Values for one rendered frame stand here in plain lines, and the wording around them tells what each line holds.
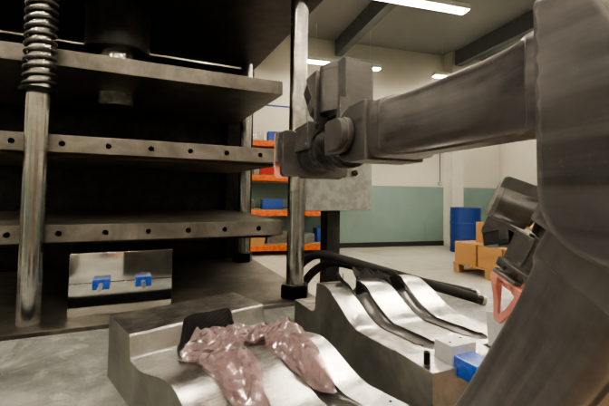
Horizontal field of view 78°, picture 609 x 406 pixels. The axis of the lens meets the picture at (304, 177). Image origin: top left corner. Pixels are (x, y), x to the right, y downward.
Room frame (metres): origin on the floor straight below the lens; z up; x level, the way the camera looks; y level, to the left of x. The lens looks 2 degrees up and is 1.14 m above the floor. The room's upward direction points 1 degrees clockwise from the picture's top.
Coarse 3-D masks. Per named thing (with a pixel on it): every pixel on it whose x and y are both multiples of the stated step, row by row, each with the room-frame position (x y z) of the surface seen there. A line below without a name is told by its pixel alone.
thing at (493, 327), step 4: (488, 312) 0.64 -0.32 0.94; (492, 312) 0.63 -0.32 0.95; (500, 312) 0.62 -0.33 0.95; (488, 316) 0.64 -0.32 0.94; (492, 316) 0.63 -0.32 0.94; (488, 320) 0.64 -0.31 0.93; (492, 320) 0.63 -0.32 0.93; (488, 324) 0.64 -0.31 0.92; (492, 324) 0.63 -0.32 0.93; (496, 324) 0.62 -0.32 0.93; (500, 324) 0.62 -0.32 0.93; (488, 328) 0.63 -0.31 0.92; (492, 328) 0.63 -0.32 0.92; (496, 328) 0.62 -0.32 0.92; (500, 328) 0.62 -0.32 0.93; (488, 332) 0.63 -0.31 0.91; (492, 332) 0.63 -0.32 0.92; (496, 332) 0.62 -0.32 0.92; (488, 336) 0.63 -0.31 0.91; (492, 336) 0.63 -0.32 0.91; (496, 336) 0.62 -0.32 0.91; (488, 340) 0.63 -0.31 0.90; (492, 340) 0.62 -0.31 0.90; (488, 344) 0.63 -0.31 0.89
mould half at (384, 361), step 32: (320, 288) 0.86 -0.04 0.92; (384, 288) 0.86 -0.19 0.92; (416, 288) 0.88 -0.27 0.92; (320, 320) 0.85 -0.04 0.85; (352, 320) 0.74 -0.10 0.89; (416, 320) 0.77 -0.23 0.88; (448, 320) 0.78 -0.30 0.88; (352, 352) 0.73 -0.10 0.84; (384, 352) 0.64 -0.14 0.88; (416, 352) 0.60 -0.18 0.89; (480, 352) 0.61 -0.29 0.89; (384, 384) 0.64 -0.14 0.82; (416, 384) 0.57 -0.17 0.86; (448, 384) 0.55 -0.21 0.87
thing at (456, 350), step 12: (444, 336) 0.60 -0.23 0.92; (456, 336) 0.60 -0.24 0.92; (444, 348) 0.57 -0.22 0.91; (456, 348) 0.56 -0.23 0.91; (468, 348) 0.57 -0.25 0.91; (444, 360) 0.57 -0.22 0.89; (456, 360) 0.56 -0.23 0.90; (468, 360) 0.55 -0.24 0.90; (480, 360) 0.55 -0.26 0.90; (468, 372) 0.54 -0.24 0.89
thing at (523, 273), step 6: (534, 234) 0.61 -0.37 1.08; (534, 246) 0.58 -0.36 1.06; (534, 252) 0.58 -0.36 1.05; (498, 258) 0.61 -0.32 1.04; (504, 258) 0.62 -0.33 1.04; (528, 258) 0.59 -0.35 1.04; (498, 264) 0.61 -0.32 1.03; (504, 264) 0.60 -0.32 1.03; (510, 264) 0.60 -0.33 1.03; (528, 264) 0.59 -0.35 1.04; (516, 270) 0.58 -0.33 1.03; (522, 270) 0.58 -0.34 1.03; (528, 270) 0.59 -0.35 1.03; (522, 276) 0.57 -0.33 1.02; (522, 282) 0.57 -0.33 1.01
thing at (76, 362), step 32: (480, 288) 1.38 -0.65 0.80; (288, 320) 1.01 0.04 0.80; (480, 320) 1.03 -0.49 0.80; (0, 352) 0.79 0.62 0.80; (32, 352) 0.79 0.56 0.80; (64, 352) 0.79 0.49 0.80; (96, 352) 0.79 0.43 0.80; (0, 384) 0.66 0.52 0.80; (32, 384) 0.66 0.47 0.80; (64, 384) 0.66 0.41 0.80; (96, 384) 0.66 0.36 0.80
